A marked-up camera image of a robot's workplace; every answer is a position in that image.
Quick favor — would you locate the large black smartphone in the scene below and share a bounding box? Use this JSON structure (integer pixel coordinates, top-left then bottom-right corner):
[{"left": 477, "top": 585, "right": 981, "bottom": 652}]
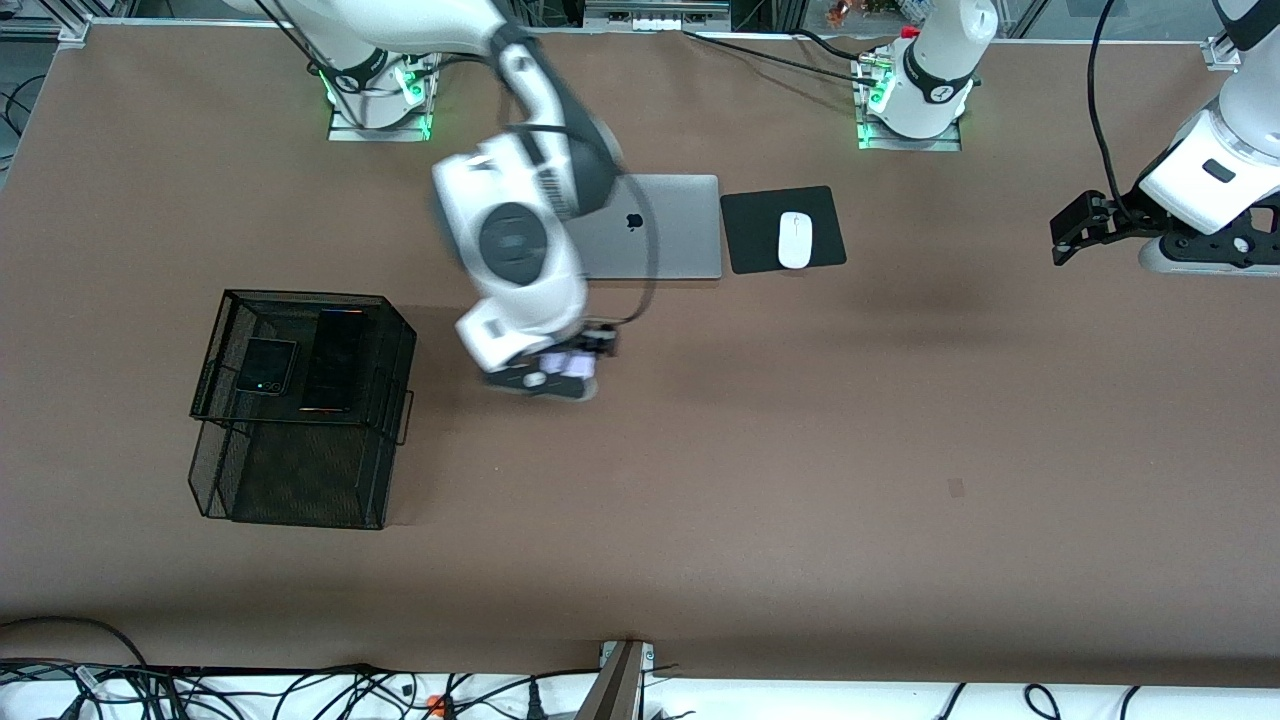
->
[{"left": 298, "top": 309, "right": 369, "bottom": 414}]

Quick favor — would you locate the small black flip phone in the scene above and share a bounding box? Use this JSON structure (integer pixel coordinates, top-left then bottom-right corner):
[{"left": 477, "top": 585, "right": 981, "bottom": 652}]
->
[{"left": 233, "top": 338, "right": 299, "bottom": 397}]

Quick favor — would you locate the silver closed laptop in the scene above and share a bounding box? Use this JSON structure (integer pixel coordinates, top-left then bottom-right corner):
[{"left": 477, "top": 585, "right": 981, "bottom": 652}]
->
[{"left": 565, "top": 174, "right": 723, "bottom": 281}]

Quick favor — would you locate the black mouse pad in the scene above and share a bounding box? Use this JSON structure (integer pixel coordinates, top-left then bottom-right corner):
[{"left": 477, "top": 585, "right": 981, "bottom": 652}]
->
[{"left": 720, "top": 185, "right": 848, "bottom": 276}]

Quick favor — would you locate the white computer mouse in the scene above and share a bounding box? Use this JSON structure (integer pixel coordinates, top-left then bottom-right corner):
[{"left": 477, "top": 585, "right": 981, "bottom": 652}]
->
[{"left": 778, "top": 211, "right": 813, "bottom": 270}]

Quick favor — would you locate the white power strip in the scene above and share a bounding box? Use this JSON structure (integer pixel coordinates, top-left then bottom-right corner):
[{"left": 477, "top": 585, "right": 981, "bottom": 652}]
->
[{"left": 583, "top": 0, "right": 733, "bottom": 33}]

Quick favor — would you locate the black two-tier mesh rack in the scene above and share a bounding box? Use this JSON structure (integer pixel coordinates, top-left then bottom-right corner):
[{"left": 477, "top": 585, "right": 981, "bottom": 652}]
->
[{"left": 188, "top": 289, "right": 418, "bottom": 531}]

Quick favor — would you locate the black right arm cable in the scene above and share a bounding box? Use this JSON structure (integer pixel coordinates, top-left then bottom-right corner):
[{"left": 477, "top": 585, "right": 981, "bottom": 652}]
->
[{"left": 590, "top": 170, "right": 662, "bottom": 326}]

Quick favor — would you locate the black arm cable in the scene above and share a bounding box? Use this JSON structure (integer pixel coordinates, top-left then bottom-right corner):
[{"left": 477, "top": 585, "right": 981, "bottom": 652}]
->
[
  {"left": 1086, "top": 0, "right": 1141, "bottom": 221},
  {"left": 590, "top": 170, "right": 662, "bottom": 326}
]

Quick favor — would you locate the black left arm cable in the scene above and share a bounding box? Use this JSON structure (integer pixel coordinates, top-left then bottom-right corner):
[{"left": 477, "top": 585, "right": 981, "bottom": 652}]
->
[{"left": 1086, "top": 0, "right": 1141, "bottom": 221}]

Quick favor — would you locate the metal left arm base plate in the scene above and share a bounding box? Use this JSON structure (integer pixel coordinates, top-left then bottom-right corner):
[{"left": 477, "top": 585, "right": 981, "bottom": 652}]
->
[{"left": 856, "top": 50, "right": 964, "bottom": 153}]

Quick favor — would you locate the short black table cable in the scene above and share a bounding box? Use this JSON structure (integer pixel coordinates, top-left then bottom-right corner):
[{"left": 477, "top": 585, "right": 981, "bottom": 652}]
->
[{"left": 795, "top": 28, "right": 863, "bottom": 61}]

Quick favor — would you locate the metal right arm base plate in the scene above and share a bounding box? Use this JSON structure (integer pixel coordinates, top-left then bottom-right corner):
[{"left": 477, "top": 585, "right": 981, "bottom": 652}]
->
[{"left": 328, "top": 40, "right": 435, "bottom": 143}]

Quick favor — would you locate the long black table cable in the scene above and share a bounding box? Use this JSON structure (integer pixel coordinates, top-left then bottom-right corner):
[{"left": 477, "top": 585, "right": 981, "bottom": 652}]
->
[{"left": 683, "top": 30, "right": 873, "bottom": 85}]

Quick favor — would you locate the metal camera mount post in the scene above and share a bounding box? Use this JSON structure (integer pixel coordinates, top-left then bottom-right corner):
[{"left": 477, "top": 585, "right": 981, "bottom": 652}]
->
[{"left": 575, "top": 640, "right": 656, "bottom": 720}]

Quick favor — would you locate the grey arched floor cable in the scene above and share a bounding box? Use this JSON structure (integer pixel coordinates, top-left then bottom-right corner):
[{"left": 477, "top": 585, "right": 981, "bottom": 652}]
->
[{"left": 0, "top": 615, "right": 151, "bottom": 669}]

